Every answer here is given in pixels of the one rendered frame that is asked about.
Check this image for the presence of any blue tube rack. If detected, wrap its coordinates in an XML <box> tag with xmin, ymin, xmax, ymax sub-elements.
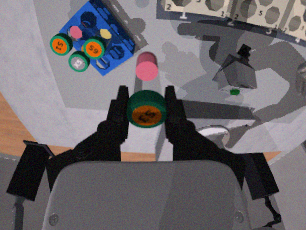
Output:
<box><xmin>59</xmin><ymin>0</ymin><xmax>135</xmax><ymax>76</ymax></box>

